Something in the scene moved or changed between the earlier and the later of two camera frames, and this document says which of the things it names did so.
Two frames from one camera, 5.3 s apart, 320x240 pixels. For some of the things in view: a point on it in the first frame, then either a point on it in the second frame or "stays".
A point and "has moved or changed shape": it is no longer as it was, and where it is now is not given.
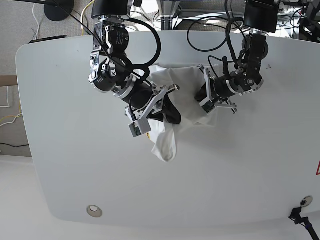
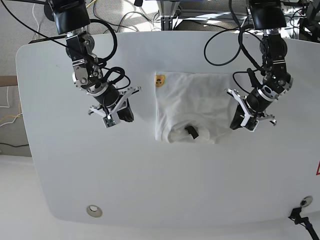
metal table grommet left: [94, 211] stays
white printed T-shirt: [188, 81] has moved or changed shape
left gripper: [208, 104] → [248, 111]
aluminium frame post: [168, 8] stays
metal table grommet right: [306, 201] stays
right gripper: [172, 114] → [112, 106]
